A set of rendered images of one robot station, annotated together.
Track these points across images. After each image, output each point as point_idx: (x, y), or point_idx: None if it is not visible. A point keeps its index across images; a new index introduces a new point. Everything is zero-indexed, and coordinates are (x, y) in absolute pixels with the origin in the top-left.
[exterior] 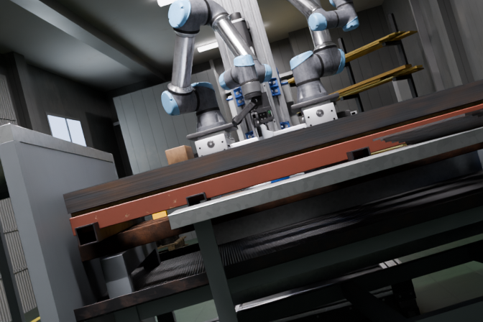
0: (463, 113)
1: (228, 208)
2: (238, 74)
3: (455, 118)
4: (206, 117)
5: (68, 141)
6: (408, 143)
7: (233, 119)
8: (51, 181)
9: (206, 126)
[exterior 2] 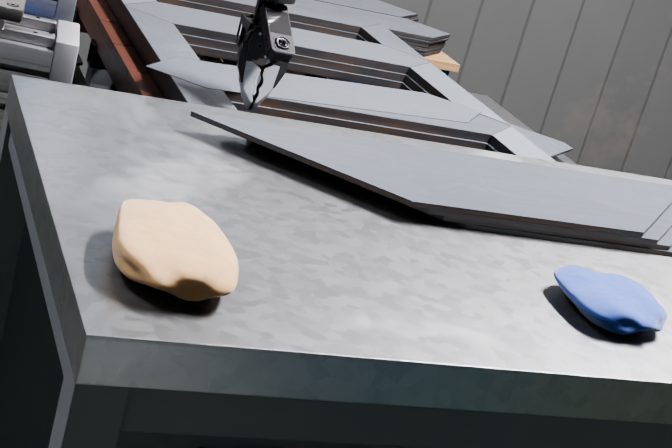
0: (572, 148)
1: None
2: None
3: (568, 151)
4: None
5: (591, 167)
6: (102, 64)
7: (288, 49)
8: None
9: None
